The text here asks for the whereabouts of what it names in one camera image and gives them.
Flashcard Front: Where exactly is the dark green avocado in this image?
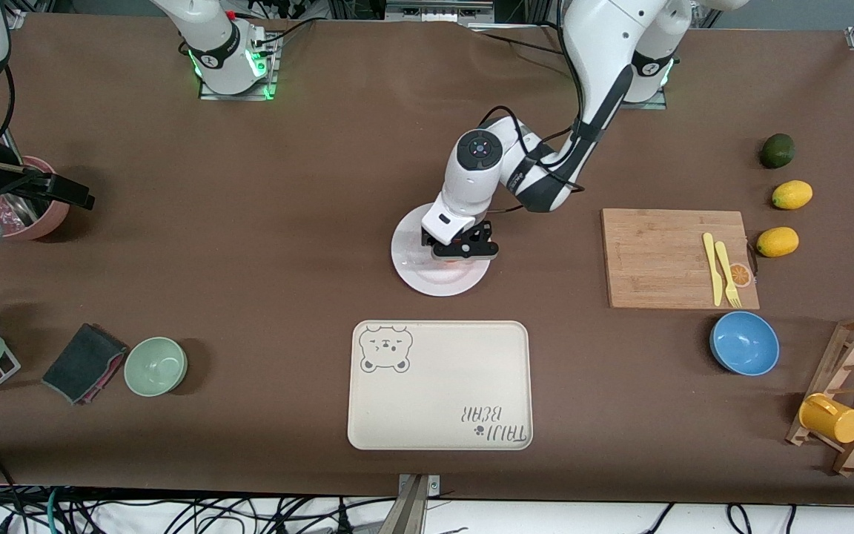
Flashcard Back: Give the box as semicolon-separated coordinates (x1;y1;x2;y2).
760;133;796;169

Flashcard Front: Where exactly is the yellow plastic knife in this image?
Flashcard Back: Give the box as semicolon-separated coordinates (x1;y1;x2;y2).
703;233;724;307

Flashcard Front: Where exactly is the yellow lemon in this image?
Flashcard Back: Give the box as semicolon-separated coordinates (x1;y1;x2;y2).
772;179;814;210
757;227;800;258

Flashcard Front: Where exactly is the white round plate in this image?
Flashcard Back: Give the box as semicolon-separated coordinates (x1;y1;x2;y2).
391;202;492;297

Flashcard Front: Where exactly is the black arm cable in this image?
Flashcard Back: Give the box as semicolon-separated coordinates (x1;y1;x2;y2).
477;0;598;216
0;65;16;143

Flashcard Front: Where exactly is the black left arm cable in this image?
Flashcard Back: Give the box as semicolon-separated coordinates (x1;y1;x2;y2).
477;0;598;216

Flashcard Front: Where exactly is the blue bowl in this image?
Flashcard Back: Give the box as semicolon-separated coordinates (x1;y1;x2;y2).
709;311;781;377

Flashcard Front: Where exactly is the dark grey folded cloth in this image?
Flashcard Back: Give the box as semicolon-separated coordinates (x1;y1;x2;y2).
42;323;130;406

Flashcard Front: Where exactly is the aluminium frame beam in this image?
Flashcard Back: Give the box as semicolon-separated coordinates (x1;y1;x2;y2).
386;0;494;22

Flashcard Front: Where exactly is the wooden mug rack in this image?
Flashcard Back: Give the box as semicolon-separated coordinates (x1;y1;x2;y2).
787;313;854;477

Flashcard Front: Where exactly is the yellow mug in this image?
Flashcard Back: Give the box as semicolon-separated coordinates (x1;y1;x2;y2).
799;393;854;444

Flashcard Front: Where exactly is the bamboo cutting board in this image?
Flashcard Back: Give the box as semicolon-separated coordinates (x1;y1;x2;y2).
601;208;760;310

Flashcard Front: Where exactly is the pink bowl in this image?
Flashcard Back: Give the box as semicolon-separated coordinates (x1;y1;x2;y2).
0;156;71;242

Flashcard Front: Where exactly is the pale green bowl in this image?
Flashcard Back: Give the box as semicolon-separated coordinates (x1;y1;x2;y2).
124;337;188;398

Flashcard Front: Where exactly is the cream tray with bear print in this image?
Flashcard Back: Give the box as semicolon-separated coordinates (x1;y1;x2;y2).
348;320;533;451

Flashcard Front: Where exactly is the yellow plastic fork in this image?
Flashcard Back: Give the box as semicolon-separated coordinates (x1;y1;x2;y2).
715;241;742;309

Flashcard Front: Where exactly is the black base cable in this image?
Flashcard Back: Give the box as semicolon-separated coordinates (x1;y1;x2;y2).
260;16;324;47
480;31;570;57

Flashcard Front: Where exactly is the metal scoop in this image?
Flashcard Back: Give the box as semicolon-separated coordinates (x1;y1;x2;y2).
12;194;46;227

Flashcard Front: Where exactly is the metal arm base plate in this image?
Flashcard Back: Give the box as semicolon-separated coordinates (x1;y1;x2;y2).
616;90;669;111
199;30;279;102

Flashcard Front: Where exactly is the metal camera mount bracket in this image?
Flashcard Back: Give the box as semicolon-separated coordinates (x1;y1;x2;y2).
386;473;443;534

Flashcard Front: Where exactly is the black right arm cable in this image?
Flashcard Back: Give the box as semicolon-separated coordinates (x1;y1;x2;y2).
0;65;16;143

